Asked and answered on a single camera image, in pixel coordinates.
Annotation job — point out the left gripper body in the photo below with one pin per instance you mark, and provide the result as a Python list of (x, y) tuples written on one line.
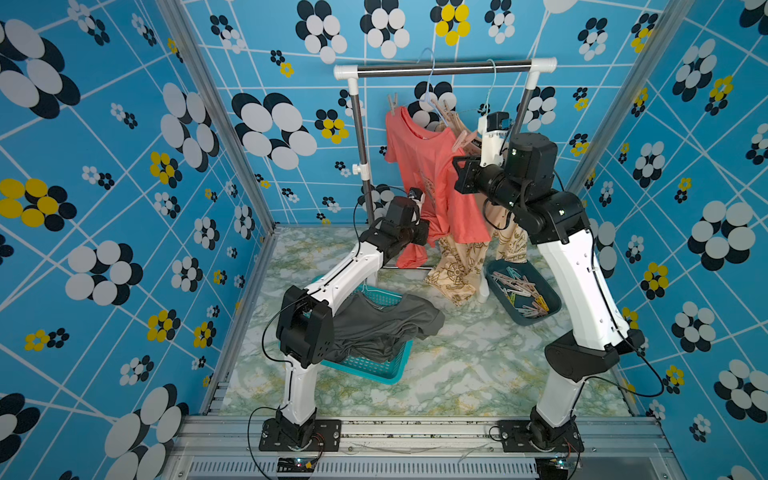
[(419, 232)]

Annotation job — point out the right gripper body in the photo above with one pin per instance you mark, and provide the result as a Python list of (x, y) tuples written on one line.
[(472, 185)]

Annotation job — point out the beige compass print t-shirt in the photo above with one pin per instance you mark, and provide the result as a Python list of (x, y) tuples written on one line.
[(459, 273)]

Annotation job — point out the mint green wire hanger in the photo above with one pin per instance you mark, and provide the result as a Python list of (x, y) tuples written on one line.
[(483, 113)]

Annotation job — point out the blue wire hanger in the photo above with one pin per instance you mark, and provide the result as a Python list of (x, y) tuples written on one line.
[(427, 55)]

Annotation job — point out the dark grey garment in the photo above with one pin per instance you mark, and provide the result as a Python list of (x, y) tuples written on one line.
[(363, 330)]

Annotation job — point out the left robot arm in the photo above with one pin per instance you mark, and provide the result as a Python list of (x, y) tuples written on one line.
[(305, 325)]

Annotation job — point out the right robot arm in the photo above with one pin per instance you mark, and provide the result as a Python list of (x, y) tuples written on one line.
[(516, 171)]

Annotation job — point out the pile of coloured clothespins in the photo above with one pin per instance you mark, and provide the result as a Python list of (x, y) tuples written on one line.
[(521, 293)]

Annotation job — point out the dark grey clothespin tray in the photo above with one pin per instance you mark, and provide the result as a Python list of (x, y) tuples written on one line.
[(528, 269)]

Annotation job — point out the metal clothes rack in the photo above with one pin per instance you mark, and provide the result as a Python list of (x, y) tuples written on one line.
[(532, 67)]

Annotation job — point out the teal laundry basket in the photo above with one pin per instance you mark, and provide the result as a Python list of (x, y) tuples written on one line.
[(387, 373)]

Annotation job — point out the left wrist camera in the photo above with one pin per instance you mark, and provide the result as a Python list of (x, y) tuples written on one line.
[(417, 196)]

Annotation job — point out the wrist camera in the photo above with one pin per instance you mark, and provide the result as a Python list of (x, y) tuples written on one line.
[(493, 128), (417, 196)]

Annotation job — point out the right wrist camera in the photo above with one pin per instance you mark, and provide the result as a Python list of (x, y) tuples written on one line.
[(493, 128)]

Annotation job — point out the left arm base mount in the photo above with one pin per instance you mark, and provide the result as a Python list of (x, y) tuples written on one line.
[(319, 435)]

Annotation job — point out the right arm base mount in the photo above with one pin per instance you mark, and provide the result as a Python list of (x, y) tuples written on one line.
[(536, 436)]

